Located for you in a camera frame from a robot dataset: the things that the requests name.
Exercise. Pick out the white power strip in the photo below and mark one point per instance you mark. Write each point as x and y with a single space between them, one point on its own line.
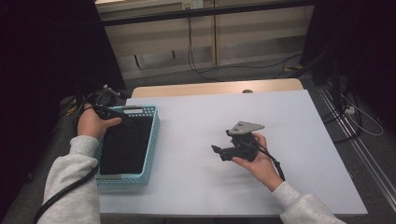
349 110

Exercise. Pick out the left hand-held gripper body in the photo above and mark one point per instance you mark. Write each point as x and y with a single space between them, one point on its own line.
104 101

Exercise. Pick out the wooden table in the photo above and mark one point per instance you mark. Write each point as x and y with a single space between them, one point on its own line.
202 87

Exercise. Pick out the beige wooden cabinet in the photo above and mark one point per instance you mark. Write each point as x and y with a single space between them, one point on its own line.
249 37

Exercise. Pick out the black pants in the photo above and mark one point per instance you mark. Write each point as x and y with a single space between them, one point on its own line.
124 146

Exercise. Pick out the grey table grommet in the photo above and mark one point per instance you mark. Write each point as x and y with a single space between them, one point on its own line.
247 91

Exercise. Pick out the person's left hand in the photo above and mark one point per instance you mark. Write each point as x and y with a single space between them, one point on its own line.
90 124

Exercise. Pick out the blue perforated plastic basket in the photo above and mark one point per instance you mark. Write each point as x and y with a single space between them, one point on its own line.
152 140

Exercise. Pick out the metal floor rail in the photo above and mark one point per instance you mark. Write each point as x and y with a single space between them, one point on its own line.
370 168

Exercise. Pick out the yellow strip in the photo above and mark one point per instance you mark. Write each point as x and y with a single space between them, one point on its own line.
71 109

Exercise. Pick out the black metal stand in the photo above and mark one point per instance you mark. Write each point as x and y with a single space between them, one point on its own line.
335 81

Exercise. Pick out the black curtain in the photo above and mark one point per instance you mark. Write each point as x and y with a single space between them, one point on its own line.
46 62
367 37

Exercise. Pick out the person's right hand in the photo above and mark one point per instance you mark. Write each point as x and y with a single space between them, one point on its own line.
263 169

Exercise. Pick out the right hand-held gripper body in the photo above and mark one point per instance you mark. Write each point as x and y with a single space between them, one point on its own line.
244 147

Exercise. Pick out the white wall socket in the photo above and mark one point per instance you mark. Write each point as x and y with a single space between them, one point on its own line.
192 4

